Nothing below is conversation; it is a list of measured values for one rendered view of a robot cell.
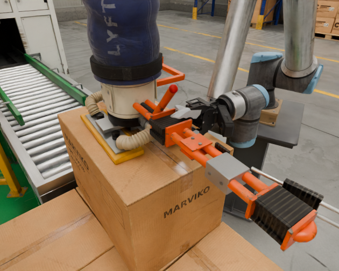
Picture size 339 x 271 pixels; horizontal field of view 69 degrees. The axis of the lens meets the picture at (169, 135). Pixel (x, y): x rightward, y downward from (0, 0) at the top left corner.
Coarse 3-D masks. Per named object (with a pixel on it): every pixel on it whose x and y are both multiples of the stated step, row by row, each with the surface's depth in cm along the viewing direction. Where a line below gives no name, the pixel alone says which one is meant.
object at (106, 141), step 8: (88, 112) 98; (104, 112) 96; (88, 120) 92; (88, 128) 90; (96, 128) 87; (96, 136) 84; (104, 136) 82; (112, 136) 80; (104, 144) 79; (112, 144) 79; (112, 152) 76; (120, 152) 76; (128, 152) 76; (136, 152) 76; (112, 160) 74; (120, 160) 74
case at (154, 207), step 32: (64, 128) 98; (96, 160) 76; (128, 160) 76; (160, 160) 76; (96, 192) 88; (128, 192) 65; (160, 192) 67; (192, 192) 77; (128, 224) 66; (160, 224) 74; (192, 224) 87; (128, 256) 81; (160, 256) 83
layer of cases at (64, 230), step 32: (32, 224) 103; (64, 224) 103; (96, 224) 103; (224, 224) 103; (0, 256) 92; (32, 256) 92; (64, 256) 92; (96, 256) 92; (192, 256) 92; (224, 256) 92; (256, 256) 92
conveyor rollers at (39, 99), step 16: (0, 80) 243; (16, 80) 244; (32, 80) 245; (48, 80) 246; (16, 96) 210; (32, 96) 210; (48, 96) 210; (64, 96) 210; (32, 112) 188; (48, 112) 187; (16, 128) 168; (32, 128) 167; (48, 128) 167; (32, 144) 153; (48, 144) 151; (64, 144) 157; (48, 160) 138; (64, 160) 141; (48, 176) 129
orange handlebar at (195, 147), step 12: (168, 72) 106; (180, 72) 101; (144, 108) 75; (192, 132) 63; (180, 144) 60; (192, 144) 58; (204, 144) 58; (192, 156) 57; (204, 156) 55; (252, 180) 49; (240, 192) 47; (312, 228) 40; (300, 240) 39
